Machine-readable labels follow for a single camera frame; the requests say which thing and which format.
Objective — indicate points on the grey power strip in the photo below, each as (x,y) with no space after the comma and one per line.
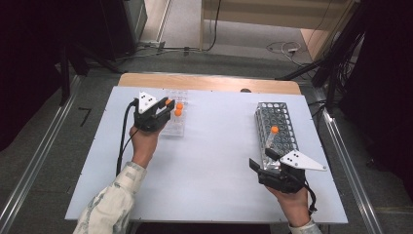
(152,44)

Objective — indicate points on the black cabinet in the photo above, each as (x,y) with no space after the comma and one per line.
(123,26)

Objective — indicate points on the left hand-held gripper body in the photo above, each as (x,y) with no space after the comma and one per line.
(149,120)

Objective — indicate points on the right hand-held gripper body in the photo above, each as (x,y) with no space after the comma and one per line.
(282,180)

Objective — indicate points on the clear plastic tube rack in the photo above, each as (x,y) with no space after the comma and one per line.
(177,128)

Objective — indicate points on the person's left hand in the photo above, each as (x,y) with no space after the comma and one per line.
(144,146)

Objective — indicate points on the person's right hand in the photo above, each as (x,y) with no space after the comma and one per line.
(295,206)

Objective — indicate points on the light wooden furniture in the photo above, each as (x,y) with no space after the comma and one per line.
(276,13)

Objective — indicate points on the metal tube rack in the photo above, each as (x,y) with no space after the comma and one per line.
(276,112)

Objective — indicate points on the aluminium floor rail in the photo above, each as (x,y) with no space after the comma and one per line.
(344,156)
(39,156)

